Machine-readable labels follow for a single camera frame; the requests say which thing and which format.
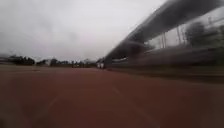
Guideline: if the tree behind grandstand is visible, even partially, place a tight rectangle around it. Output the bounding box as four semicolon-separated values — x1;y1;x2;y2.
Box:
184;19;224;48

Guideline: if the row of trees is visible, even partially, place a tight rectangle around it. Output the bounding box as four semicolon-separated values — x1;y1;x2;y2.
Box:
0;54;101;69

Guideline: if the red running track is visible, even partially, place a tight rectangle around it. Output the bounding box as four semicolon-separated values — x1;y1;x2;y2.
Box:
0;64;224;128

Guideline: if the grass strip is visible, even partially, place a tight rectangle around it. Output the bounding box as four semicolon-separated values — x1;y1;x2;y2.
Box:
109;66;224;85

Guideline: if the grandstand with grey roof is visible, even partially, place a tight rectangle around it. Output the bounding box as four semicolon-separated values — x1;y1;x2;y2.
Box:
101;0;224;73

